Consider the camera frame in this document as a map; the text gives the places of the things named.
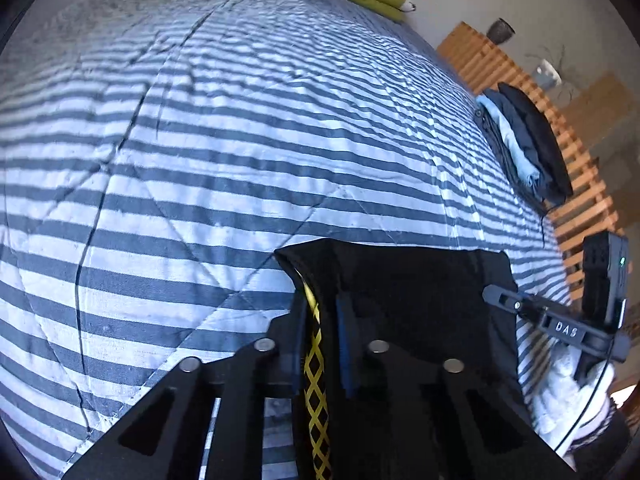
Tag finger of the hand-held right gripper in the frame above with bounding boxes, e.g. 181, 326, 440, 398
482, 284, 615, 350

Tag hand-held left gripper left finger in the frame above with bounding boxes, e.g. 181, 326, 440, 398
62, 300, 308, 480

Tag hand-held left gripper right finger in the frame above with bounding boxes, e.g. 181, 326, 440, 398
335, 292, 576, 480

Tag light wooden cabinet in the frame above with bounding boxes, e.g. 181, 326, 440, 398
560, 72, 637, 161

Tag person's right forearm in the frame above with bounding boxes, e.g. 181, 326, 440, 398
560, 400, 634, 480

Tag blue white striped bed cover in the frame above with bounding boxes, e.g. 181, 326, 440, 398
0, 0, 575, 480

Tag black cable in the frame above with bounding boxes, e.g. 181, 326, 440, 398
552, 340, 619, 454

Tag black pants with yellow stripes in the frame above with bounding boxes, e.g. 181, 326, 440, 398
275, 239, 524, 480

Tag black folded garment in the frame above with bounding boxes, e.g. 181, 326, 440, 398
497, 82, 574, 207

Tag light blue folded garment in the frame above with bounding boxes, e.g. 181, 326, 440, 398
477, 95, 544, 187

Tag person's right hand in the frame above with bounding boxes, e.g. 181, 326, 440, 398
527, 342, 618, 453

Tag potted plant in white pot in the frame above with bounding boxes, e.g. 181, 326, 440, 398
525, 45, 577, 107

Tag dark vase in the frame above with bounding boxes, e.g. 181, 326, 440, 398
487, 18, 516, 44

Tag wooden slatted bed frame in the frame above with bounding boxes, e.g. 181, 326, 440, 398
436, 21, 629, 306

